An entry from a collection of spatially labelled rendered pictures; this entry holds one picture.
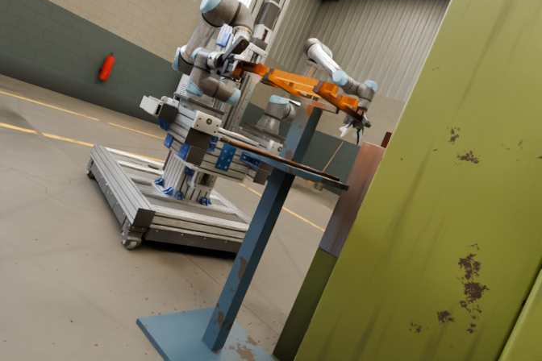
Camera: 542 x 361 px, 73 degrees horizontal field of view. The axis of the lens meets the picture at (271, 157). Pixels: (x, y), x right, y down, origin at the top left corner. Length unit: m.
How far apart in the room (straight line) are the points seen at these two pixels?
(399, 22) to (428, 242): 10.55
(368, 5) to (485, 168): 11.20
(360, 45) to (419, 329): 10.76
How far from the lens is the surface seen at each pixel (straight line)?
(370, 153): 1.42
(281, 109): 2.27
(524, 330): 0.94
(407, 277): 1.07
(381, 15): 11.76
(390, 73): 10.82
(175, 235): 2.04
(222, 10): 1.71
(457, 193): 1.05
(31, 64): 8.00
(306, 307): 1.52
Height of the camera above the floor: 0.79
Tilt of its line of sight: 3 degrees down
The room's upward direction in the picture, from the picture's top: 23 degrees clockwise
